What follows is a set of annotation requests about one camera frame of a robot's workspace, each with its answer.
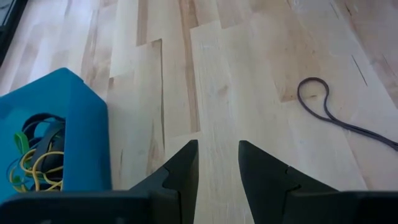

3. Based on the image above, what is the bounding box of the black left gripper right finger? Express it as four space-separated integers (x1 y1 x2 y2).
238 139 340 224

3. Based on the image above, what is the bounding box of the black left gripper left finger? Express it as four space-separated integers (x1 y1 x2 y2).
129 139 200 224

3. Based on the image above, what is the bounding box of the thin purple rubber band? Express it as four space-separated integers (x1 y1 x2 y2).
297 77 398 152

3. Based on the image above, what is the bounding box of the wide black rubber band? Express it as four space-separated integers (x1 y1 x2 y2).
30 123 66 183
21 113 66 141

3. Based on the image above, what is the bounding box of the yellow rubber band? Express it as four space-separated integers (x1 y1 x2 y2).
8 148 65 193

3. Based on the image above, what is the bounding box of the green rubber band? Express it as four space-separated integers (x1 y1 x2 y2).
13 131 31 156

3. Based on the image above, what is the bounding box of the teal plastic bin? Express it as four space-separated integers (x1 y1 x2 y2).
0 67 113 203

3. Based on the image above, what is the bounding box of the black aluminium table frame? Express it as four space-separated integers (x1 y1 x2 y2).
0 0 29 66

